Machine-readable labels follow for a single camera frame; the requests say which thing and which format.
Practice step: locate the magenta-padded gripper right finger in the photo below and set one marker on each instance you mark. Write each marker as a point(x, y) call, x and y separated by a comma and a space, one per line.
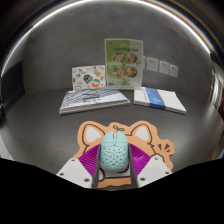
point(153, 171)

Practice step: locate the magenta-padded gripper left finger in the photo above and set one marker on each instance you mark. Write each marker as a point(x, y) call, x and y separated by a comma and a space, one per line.
point(75, 173)

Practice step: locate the teal speckled computer mouse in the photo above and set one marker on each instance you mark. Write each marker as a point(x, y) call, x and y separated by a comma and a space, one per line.
point(114, 153)

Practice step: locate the orange corgi-shaped mouse pad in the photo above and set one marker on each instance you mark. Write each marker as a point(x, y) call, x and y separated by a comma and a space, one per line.
point(90, 135)

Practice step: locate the white book with blue band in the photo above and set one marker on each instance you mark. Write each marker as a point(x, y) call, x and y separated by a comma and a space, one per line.
point(160, 99)

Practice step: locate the grey striped book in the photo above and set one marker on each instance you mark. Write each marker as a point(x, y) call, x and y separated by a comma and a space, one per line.
point(93, 100)

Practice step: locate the white sticker sheet card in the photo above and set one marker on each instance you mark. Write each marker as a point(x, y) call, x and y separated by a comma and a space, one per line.
point(88, 77)

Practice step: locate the green food menu card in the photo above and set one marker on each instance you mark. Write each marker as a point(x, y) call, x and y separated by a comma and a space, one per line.
point(124, 63)

